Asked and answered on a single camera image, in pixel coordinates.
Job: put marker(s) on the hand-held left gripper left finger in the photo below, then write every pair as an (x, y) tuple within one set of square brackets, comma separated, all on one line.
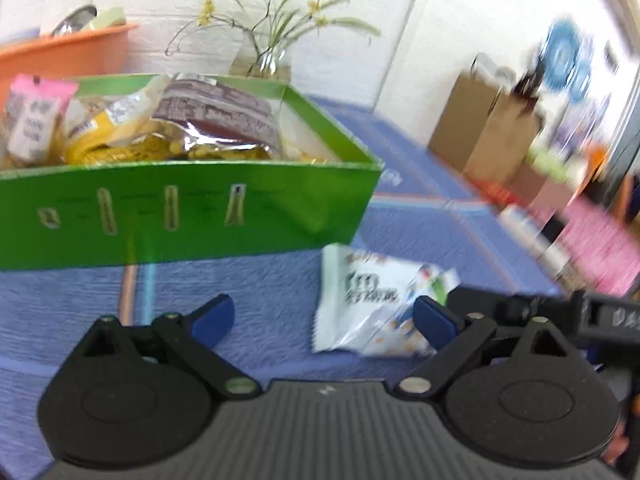
[(215, 322)]

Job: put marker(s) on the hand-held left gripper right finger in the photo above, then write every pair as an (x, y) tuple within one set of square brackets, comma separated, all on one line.
[(435, 325)]

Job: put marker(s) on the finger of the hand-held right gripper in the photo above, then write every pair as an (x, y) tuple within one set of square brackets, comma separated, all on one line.
[(525, 305)]

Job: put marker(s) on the green cardboard box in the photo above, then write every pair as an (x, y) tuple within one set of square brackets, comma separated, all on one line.
[(200, 210)]

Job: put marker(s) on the yellow snack bag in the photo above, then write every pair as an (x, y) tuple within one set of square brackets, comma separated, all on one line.
[(95, 147)]

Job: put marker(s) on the maroon and white snack packet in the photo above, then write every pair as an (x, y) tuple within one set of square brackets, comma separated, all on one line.
[(215, 110)]

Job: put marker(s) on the pink snack packet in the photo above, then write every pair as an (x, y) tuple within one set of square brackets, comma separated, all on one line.
[(35, 120)]

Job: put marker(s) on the pink cloth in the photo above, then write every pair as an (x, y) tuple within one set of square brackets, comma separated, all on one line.
[(595, 245)]

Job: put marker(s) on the blue checked blanket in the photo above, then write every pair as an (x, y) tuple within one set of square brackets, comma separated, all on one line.
[(280, 280)]

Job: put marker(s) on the brown cardboard box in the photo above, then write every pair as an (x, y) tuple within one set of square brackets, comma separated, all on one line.
[(480, 125)]

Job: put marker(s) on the cream snack packet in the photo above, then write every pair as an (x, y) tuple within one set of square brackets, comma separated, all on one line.
[(127, 110)]

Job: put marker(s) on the glass vase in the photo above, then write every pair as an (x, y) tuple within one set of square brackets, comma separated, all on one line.
[(265, 62)]

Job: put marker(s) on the orange plastic tub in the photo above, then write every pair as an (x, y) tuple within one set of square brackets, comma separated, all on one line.
[(60, 55)]

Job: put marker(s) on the green plant with yellow flowers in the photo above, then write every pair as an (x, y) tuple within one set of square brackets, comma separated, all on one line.
[(280, 15)]

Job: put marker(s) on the metal bowl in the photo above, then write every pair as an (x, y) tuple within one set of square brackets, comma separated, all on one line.
[(75, 19)]

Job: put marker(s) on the wall poster with blue circles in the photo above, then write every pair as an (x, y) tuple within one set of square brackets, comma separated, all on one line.
[(570, 60)]

